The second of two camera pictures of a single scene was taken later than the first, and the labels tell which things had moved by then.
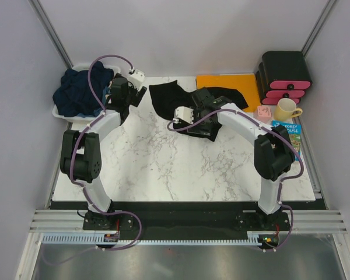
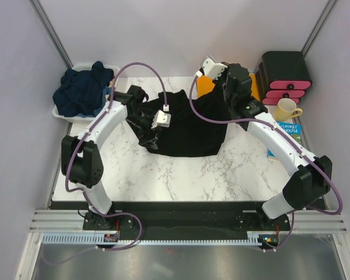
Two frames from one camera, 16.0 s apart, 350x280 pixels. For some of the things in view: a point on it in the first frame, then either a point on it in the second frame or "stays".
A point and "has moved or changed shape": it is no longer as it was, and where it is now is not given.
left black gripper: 139,95 to 143,135
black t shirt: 168,95 has moved or changed shape
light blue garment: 106,93 stays
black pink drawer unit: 282,74 stays
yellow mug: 286,109 stays
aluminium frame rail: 328,220 stays
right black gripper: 196,129 to 230,65
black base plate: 185,217 stays
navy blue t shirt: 73,94 stays
